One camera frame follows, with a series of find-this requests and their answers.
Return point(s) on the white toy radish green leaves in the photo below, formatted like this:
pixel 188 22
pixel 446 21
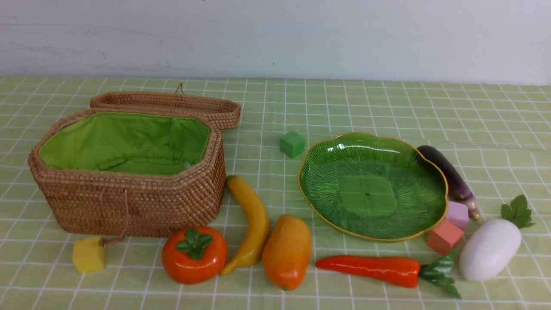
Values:
pixel 493 245

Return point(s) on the green checkered tablecloth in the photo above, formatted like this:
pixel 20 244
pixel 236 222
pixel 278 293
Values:
pixel 497 136

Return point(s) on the woven wicker basket lid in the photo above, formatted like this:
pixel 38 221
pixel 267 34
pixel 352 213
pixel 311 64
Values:
pixel 221 113

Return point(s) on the orange toy persimmon green calyx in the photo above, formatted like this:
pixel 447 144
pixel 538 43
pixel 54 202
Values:
pixel 194 255

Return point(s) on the orange toy mango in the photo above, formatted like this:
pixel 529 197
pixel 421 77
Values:
pixel 286 255

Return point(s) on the woven wicker basket green lining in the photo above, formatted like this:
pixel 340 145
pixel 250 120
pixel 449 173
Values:
pixel 131 173

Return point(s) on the orange toy carrot green leaves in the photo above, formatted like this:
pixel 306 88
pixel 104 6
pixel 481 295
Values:
pixel 398 271

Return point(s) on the yellow toy banana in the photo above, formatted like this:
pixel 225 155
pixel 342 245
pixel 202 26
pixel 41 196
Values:
pixel 251 249

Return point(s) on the yellow foam cube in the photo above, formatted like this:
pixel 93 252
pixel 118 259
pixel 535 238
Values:
pixel 89 254

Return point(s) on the lilac foam cube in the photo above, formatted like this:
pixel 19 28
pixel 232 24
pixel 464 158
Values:
pixel 458 215

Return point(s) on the green leaf-shaped ceramic plate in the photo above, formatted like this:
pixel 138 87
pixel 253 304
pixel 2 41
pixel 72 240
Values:
pixel 377 188

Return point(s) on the purple toy eggplant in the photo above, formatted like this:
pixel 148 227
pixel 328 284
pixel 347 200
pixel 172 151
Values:
pixel 458 188

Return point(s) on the green foam cube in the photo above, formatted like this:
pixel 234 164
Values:
pixel 292 144

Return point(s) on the pink foam cube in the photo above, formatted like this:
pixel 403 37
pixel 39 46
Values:
pixel 444 237

